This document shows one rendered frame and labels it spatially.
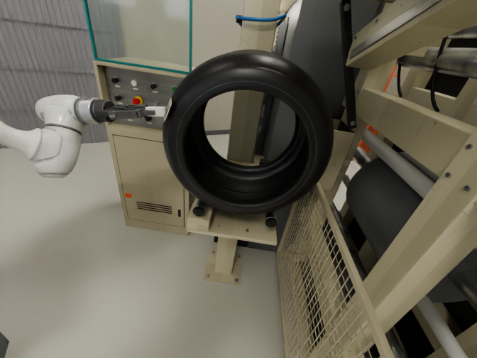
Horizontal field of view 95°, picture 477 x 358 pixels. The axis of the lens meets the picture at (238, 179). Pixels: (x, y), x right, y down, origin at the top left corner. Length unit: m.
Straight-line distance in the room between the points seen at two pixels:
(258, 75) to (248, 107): 0.42
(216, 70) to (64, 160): 0.57
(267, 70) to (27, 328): 1.76
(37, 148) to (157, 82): 0.80
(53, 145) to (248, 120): 0.72
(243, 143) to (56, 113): 0.71
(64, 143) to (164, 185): 0.92
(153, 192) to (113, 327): 0.86
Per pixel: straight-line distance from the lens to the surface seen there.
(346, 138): 1.06
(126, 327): 1.65
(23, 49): 3.50
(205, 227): 0.90
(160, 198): 1.80
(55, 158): 0.90
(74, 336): 1.72
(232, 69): 0.63
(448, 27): 0.70
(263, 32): 0.99
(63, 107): 0.95
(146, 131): 1.56
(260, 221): 1.00
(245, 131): 1.06
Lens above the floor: 1.47
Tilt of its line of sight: 32 degrees down
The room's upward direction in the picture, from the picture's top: 9 degrees clockwise
